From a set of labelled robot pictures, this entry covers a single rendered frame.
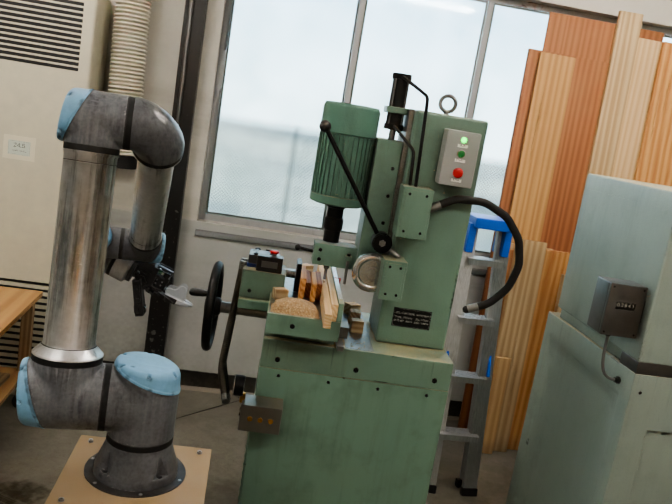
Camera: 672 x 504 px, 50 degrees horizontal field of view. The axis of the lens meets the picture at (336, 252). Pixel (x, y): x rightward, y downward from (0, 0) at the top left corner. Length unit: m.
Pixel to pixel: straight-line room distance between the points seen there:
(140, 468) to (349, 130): 1.10
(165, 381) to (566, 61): 2.60
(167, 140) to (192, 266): 2.00
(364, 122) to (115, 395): 1.06
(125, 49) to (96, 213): 1.82
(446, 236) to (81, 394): 1.15
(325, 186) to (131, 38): 1.45
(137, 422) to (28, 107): 1.93
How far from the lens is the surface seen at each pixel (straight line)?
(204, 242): 3.55
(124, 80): 3.34
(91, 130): 1.59
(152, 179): 1.74
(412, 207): 2.09
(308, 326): 2.03
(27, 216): 3.37
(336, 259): 2.25
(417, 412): 2.24
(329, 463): 2.28
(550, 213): 3.66
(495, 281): 3.04
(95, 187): 1.59
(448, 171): 2.12
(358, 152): 2.17
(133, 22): 3.36
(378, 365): 2.16
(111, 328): 3.72
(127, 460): 1.71
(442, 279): 2.23
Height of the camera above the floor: 1.47
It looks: 11 degrees down
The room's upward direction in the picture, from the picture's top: 9 degrees clockwise
